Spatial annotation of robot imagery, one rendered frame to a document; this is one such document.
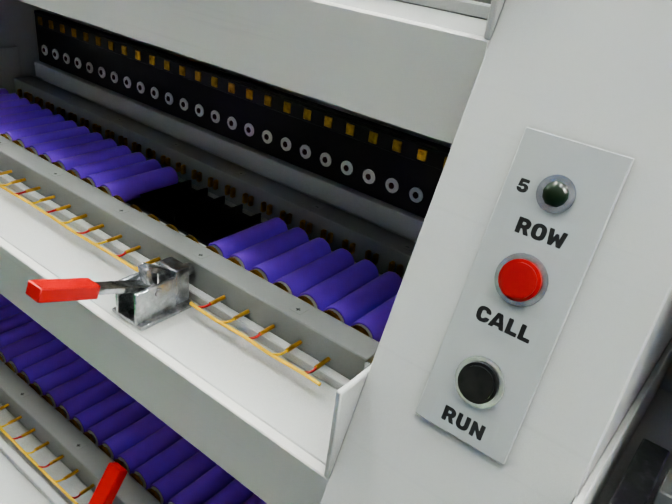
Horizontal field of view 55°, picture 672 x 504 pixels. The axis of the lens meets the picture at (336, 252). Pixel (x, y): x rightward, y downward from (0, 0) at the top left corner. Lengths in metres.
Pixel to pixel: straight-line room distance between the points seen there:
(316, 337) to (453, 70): 0.16
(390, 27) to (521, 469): 0.19
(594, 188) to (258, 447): 0.20
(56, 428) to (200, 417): 0.23
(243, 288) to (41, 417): 0.26
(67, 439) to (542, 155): 0.43
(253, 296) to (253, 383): 0.05
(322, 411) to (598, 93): 0.20
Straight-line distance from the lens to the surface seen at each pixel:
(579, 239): 0.25
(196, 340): 0.38
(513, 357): 0.26
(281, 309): 0.37
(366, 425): 0.29
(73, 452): 0.56
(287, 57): 0.33
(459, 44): 0.28
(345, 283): 0.41
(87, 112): 0.68
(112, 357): 0.41
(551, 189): 0.25
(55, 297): 0.35
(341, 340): 0.35
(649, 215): 0.25
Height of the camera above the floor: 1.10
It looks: 11 degrees down
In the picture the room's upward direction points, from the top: 19 degrees clockwise
